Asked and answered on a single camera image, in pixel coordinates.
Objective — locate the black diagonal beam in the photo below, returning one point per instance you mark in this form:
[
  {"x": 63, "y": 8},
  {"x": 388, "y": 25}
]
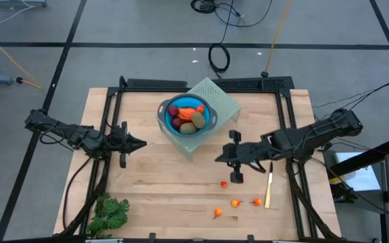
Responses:
[{"x": 366, "y": 157}]

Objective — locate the black flat box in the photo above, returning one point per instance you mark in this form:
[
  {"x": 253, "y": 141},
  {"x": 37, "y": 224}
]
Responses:
[{"x": 154, "y": 83}]

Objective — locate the brown kiwi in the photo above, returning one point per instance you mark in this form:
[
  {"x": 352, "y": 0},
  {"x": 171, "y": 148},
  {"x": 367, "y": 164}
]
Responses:
[
  {"x": 188, "y": 128},
  {"x": 198, "y": 119}
]

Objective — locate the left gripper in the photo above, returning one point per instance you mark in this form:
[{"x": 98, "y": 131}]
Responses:
[{"x": 117, "y": 143}]

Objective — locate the black perforated cover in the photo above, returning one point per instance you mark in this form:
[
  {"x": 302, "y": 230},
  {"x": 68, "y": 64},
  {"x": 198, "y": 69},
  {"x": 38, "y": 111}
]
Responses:
[{"x": 255, "y": 82}]

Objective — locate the black clamp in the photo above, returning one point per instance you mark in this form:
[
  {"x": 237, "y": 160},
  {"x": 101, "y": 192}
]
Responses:
[
  {"x": 152, "y": 237},
  {"x": 250, "y": 238}
]

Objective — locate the blue collapsible colander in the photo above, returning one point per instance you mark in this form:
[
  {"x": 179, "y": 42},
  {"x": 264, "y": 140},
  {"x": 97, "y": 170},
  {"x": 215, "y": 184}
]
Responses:
[{"x": 184, "y": 101}]

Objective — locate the grey wheeled base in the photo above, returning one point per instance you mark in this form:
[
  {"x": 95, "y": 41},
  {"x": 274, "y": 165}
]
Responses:
[{"x": 15, "y": 2}]

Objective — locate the red orange mango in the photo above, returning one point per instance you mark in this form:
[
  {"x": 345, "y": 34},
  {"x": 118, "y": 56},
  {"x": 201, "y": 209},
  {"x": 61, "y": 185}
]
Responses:
[{"x": 187, "y": 114}]

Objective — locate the pale green perforated shelf riser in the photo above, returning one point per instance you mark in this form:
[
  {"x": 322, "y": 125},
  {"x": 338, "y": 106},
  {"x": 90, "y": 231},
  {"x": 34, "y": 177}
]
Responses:
[{"x": 194, "y": 145}]

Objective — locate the dark red pomegranate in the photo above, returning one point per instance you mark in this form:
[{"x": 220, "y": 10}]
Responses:
[
  {"x": 173, "y": 110},
  {"x": 177, "y": 122}
]

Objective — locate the green leafy vegetable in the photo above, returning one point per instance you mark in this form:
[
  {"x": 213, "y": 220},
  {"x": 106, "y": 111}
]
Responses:
[{"x": 108, "y": 212}]

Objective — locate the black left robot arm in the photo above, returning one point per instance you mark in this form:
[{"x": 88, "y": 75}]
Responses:
[{"x": 76, "y": 135}]

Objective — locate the small red pepper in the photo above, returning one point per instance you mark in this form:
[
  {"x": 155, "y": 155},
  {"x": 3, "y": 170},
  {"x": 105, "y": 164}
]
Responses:
[{"x": 224, "y": 184}]

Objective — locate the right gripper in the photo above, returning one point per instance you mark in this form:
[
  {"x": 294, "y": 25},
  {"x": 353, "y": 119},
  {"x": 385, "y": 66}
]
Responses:
[{"x": 252, "y": 152}]

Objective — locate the black metal table frame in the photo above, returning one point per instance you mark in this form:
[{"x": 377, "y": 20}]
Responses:
[{"x": 255, "y": 91}]

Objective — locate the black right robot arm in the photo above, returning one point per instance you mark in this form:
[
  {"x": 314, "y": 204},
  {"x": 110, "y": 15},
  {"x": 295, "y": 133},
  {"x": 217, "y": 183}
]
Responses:
[{"x": 309, "y": 136}]

